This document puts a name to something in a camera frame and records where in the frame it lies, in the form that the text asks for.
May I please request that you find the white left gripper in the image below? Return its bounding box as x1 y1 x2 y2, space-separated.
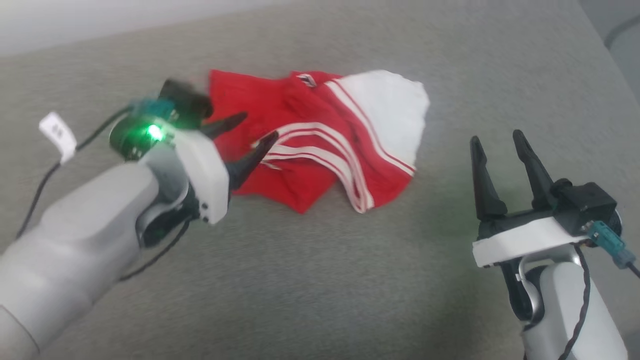
165 112 279 225

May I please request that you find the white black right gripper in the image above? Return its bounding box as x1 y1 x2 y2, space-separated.
469 129 591 268

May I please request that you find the red white striped garment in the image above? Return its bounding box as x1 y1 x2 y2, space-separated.
207 69 431 215

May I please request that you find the grey fabric sofa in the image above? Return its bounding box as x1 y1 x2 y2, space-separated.
0 0 640 360

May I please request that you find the twisted black right arm cable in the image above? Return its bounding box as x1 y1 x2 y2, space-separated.
557 245 594 360

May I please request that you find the white cable label tag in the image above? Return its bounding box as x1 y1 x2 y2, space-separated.
39 112 77 165

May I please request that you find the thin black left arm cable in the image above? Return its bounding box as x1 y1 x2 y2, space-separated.
15 107 132 241

